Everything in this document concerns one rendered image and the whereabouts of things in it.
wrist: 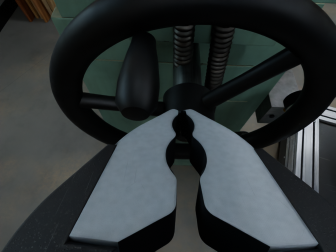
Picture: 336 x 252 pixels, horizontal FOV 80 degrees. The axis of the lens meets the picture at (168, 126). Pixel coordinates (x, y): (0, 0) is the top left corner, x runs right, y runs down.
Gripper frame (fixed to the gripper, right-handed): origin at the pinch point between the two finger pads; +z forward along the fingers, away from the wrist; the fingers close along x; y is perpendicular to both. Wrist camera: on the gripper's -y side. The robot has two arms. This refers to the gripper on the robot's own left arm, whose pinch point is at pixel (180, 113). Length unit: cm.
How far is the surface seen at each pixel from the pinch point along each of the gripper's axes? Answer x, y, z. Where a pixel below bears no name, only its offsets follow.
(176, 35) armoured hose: -0.1, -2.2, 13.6
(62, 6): -17.3, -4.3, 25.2
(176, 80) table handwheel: 0.1, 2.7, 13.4
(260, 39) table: 9.9, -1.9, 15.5
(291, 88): 29.5, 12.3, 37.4
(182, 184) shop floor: 7, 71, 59
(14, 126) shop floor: -86, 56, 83
